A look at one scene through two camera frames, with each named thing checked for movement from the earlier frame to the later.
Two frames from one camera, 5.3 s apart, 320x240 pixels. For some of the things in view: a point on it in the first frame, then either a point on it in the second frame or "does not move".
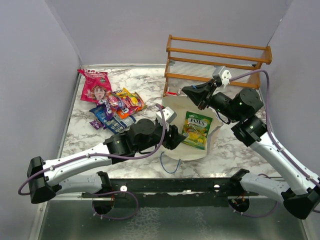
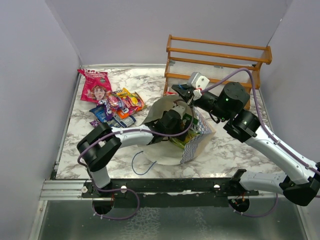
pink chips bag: [96, 84] does not move
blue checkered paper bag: [199, 153] to [179, 131]
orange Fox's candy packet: [130, 104] does not move
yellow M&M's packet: [122, 93] does not move
